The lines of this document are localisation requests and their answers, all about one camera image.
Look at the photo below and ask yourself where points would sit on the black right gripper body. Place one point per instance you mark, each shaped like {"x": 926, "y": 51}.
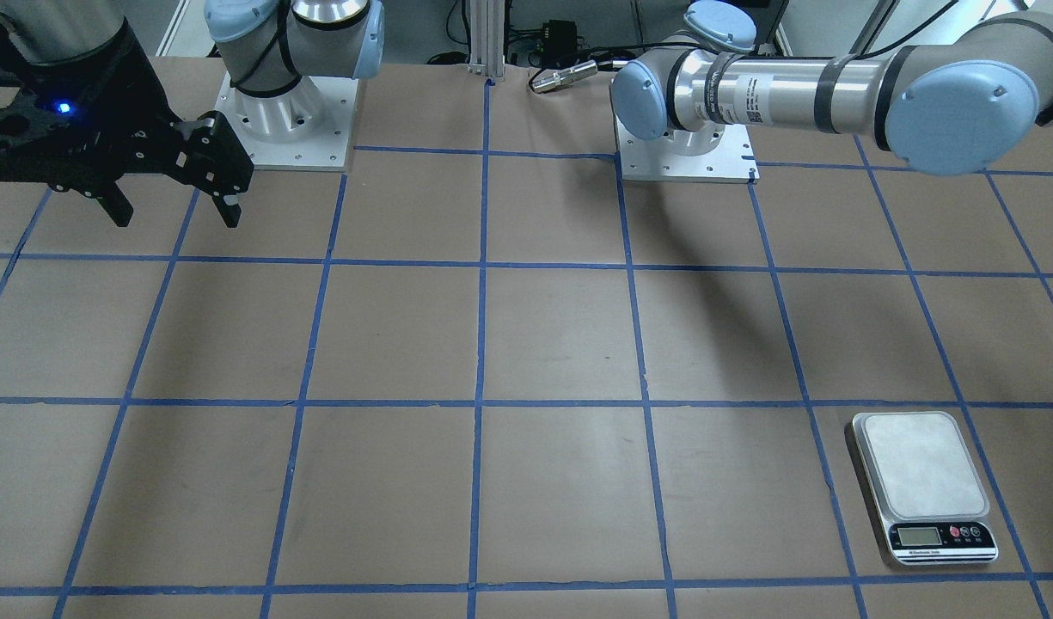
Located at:
{"x": 124, "y": 103}

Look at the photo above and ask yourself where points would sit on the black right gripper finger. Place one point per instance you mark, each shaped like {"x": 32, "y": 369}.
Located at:
{"x": 113, "y": 201}
{"x": 209, "y": 156}

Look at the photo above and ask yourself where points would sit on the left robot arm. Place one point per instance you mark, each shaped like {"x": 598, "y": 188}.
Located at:
{"x": 680, "y": 110}

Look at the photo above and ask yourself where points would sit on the black power adapter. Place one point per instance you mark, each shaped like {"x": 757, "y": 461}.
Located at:
{"x": 559, "y": 38}

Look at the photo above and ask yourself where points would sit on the silver digital kitchen scale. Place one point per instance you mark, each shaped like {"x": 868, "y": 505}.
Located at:
{"x": 928, "y": 500}

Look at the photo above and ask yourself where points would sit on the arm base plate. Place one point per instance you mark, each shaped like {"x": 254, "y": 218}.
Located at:
{"x": 716, "y": 154}
{"x": 308, "y": 129}

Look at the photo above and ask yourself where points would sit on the aluminium frame post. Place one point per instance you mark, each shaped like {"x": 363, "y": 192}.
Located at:
{"x": 487, "y": 35}

